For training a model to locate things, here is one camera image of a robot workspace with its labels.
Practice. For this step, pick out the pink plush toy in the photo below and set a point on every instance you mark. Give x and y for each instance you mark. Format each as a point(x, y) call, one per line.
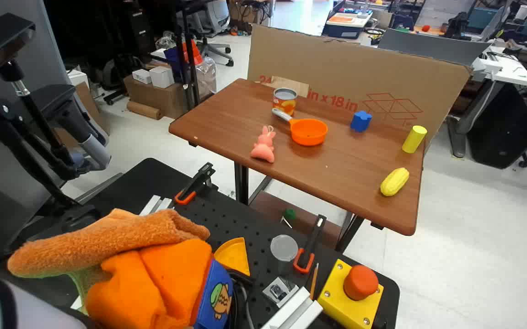
point(263, 147)

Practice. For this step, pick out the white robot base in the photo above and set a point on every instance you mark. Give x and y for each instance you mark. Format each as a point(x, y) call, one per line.
point(0, 304)

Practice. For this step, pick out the yellow oval toy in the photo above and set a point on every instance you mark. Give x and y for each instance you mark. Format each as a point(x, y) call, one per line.
point(393, 182)

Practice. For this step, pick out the orange plush cloth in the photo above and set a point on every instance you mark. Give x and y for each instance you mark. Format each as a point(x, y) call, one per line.
point(153, 280)

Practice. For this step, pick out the black table legs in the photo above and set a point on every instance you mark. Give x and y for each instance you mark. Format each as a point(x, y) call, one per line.
point(241, 184)

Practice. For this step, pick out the small green object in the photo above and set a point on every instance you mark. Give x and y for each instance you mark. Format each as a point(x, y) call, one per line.
point(289, 215)

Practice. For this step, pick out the black perforated base board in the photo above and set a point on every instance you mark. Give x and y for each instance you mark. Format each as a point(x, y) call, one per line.
point(238, 222)

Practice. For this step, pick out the tin can with orange label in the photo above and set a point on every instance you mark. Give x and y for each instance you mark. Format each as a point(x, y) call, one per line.
point(283, 100)

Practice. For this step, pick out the black clamp with orange grip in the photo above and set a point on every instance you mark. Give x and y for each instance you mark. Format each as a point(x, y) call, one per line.
point(194, 185)
point(305, 257)

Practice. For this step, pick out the grey round disc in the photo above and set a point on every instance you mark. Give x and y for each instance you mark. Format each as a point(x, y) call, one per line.
point(283, 248)

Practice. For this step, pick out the yellow wedge piece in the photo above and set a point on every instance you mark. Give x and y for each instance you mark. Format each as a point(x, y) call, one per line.
point(234, 257)

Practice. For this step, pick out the blue cube block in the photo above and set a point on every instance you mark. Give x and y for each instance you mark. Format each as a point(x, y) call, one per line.
point(360, 121)

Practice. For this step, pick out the thin orange stick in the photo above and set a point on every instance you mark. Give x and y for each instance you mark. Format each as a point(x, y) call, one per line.
point(314, 280)

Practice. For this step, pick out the small black and white tag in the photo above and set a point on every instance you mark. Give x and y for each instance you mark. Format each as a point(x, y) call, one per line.
point(276, 291)

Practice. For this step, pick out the large cardboard sheet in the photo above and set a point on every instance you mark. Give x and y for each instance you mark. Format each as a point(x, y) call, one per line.
point(347, 70)

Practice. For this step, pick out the brown cardboard box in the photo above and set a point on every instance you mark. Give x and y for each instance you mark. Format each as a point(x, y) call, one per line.
point(153, 96)

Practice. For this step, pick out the blue patch with cartoon face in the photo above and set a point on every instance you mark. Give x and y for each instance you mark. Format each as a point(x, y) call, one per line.
point(216, 299)

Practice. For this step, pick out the black office chair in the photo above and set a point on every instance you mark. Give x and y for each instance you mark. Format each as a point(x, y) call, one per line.
point(214, 30)

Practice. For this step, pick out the red stop button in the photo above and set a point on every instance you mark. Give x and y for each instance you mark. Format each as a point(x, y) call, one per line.
point(360, 282)

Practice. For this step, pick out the yellow cylinder block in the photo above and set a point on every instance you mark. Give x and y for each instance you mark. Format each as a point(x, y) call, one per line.
point(413, 140)

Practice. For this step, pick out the yellow emergency stop box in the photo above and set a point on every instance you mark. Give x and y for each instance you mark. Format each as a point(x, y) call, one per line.
point(336, 302)

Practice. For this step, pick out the orange fuzzy towel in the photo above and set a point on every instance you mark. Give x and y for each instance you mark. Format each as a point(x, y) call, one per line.
point(99, 240)

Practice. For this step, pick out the white desk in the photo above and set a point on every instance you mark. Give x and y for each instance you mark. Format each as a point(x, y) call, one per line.
point(503, 67)

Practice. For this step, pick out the silver aluminium rail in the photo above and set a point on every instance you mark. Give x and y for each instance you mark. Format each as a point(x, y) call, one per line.
point(292, 312)

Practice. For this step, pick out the grey cylindrical stand mount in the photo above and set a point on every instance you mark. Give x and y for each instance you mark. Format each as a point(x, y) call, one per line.
point(71, 125)

